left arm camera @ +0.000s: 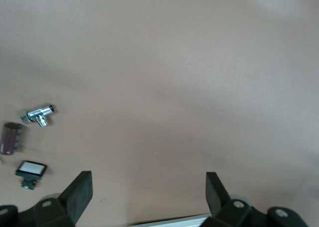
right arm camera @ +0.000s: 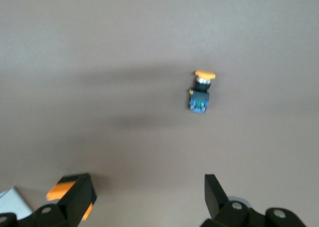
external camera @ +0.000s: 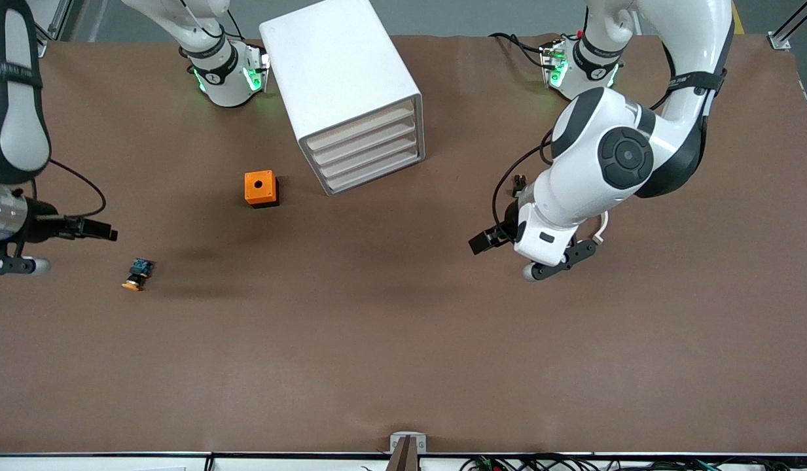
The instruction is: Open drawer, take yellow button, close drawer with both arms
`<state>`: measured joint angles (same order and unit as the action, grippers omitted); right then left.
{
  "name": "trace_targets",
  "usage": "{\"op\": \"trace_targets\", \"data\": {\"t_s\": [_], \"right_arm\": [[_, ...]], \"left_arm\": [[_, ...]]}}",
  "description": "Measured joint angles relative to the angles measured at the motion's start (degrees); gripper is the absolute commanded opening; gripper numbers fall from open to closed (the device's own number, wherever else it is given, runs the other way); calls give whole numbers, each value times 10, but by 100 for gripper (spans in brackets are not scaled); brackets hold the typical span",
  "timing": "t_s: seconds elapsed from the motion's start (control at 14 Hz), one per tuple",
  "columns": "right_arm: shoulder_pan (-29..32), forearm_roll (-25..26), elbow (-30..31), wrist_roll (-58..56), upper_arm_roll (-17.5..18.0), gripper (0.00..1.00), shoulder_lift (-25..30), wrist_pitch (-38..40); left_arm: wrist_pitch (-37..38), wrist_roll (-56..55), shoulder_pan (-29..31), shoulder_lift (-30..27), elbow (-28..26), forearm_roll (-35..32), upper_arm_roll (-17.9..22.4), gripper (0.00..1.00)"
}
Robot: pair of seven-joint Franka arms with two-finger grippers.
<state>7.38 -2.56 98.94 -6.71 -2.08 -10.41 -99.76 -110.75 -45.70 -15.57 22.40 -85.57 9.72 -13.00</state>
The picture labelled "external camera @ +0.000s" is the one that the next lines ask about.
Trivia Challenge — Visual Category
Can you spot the aluminium frame post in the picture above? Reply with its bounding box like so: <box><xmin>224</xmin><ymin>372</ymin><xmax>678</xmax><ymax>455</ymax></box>
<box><xmin>24</xmin><ymin>0</ymin><xmax>70</xmax><ymax>58</ymax></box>
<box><xmin>766</xmin><ymin>0</ymin><xmax>807</xmax><ymax>51</ymax></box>

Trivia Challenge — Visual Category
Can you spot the black cable bundle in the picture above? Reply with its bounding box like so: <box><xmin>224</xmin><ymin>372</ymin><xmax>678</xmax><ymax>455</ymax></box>
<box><xmin>461</xmin><ymin>453</ymin><xmax>807</xmax><ymax>471</ymax></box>

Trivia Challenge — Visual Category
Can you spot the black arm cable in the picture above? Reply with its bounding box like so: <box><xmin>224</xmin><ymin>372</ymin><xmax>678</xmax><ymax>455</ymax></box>
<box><xmin>492</xmin><ymin>128</ymin><xmax>554</xmax><ymax>226</ymax></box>
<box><xmin>48</xmin><ymin>159</ymin><xmax>108</xmax><ymax>220</ymax></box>

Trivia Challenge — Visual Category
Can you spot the orange push button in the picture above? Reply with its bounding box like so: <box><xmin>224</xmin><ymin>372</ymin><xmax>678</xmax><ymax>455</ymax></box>
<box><xmin>121</xmin><ymin>258</ymin><xmax>156</xmax><ymax>292</ymax></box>

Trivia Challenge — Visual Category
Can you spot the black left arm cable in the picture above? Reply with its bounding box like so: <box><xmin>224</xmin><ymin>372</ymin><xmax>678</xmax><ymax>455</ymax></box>
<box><xmin>492</xmin><ymin>128</ymin><xmax>554</xmax><ymax>226</ymax></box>

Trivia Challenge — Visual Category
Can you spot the aluminium table edge bracket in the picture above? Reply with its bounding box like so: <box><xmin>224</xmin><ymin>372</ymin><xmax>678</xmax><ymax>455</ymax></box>
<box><xmin>389</xmin><ymin>432</ymin><xmax>427</xmax><ymax>454</ymax></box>

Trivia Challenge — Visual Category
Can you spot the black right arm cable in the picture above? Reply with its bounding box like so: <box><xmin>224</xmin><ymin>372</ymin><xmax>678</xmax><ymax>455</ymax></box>
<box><xmin>48</xmin><ymin>159</ymin><xmax>108</xmax><ymax>220</ymax></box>

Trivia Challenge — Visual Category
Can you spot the orange button enclosure box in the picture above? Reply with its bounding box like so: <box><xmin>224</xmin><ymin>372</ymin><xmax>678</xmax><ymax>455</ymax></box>
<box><xmin>244</xmin><ymin>169</ymin><xmax>279</xmax><ymax>209</ymax></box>

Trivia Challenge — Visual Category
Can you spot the white table edge rail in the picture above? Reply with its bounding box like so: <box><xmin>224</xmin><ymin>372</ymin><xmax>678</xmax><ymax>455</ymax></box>
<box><xmin>0</xmin><ymin>451</ymin><xmax>807</xmax><ymax>471</ymax></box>

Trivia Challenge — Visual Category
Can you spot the black base cable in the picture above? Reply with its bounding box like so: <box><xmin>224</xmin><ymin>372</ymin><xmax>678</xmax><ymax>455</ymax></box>
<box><xmin>490</xmin><ymin>31</ymin><xmax>558</xmax><ymax>69</ymax></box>

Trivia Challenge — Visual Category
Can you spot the brown wedge post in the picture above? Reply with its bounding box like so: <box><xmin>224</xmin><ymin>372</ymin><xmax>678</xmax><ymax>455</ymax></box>
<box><xmin>385</xmin><ymin>436</ymin><xmax>420</xmax><ymax>471</ymax></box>

